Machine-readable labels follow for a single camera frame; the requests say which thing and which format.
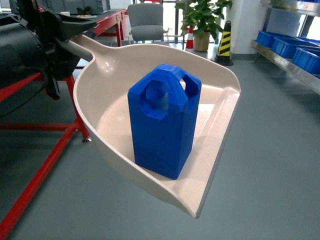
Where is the beige plastic dustpan tray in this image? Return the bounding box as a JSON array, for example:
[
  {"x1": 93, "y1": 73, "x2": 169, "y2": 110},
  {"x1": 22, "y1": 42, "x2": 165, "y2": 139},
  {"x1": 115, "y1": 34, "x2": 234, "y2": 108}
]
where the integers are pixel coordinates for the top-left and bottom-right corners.
[{"x1": 69, "y1": 35, "x2": 241, "y2": 218}]

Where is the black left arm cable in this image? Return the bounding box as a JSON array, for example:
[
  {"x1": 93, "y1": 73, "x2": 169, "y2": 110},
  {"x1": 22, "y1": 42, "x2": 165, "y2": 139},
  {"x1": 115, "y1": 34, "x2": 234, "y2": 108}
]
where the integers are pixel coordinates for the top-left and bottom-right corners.
[{"x1": 0, "y1": 67, "x2": 50, "y2": 118}]

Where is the red table frame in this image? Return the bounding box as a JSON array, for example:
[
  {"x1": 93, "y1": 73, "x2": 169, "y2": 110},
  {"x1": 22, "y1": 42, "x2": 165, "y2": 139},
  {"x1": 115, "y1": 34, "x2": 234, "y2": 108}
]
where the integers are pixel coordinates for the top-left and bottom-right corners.
[{"x1": 0, "y1": 9, "x2": 128, "y2": 240}]

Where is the blue plastic jug part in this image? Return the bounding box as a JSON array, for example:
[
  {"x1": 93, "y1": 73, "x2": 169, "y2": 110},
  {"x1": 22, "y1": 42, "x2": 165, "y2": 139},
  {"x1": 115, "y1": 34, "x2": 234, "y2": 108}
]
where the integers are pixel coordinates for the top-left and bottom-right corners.
[{"x1": 127, "y1": 64, "x2": 202, "y2": 180}]

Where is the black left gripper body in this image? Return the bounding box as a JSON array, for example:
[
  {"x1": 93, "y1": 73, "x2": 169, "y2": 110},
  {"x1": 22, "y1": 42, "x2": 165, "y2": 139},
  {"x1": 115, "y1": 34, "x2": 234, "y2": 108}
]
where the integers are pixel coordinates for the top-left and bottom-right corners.
[{"x1": 17, "y1": 4, "x2": 97, "y2": 100}]

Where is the steel shelf rack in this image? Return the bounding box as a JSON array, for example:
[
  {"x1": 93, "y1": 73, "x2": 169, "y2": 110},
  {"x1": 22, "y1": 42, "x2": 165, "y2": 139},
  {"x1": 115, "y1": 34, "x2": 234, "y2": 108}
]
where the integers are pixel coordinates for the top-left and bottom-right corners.
[{"x1": 251, "y1": 0, "x2": 320, "y2": 94}]

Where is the yellow black traffic cone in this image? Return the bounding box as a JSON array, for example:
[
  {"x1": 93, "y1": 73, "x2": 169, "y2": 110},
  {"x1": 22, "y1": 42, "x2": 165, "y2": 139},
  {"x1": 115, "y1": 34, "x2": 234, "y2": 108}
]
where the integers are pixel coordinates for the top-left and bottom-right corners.
[{"x1": 214, "y1": 20, "x2": 233, "y2": 66}]

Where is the red white traffic cone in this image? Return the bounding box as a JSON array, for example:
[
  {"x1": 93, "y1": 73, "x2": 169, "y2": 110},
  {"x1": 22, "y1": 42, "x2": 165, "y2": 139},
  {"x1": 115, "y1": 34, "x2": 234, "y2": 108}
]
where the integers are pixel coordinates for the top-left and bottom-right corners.
[{"x1": 185, "y1": 26, "x2": 194, "y2": 51}]

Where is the grey plastic crate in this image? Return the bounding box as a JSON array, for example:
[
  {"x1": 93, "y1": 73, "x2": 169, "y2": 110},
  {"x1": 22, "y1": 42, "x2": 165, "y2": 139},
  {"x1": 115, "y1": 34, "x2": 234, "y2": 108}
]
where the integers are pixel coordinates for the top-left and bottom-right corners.
[{"x1": 37, "y1": 0, "x2": 111, "y2": 15}]

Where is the grey office chair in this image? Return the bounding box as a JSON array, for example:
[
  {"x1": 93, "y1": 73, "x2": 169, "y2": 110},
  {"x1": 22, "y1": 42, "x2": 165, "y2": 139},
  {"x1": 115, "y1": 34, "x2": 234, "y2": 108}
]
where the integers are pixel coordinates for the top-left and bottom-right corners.
[{"x1": 127, "y1": 3, "x2": 170, "y2": 46}]

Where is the green potted plant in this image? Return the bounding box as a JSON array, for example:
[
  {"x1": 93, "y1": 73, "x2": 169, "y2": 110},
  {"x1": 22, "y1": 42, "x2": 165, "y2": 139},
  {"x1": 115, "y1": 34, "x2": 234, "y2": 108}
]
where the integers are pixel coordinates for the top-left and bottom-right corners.
[{"x1": 175, "y1": 0, "x2": 233, "y2": 52}]

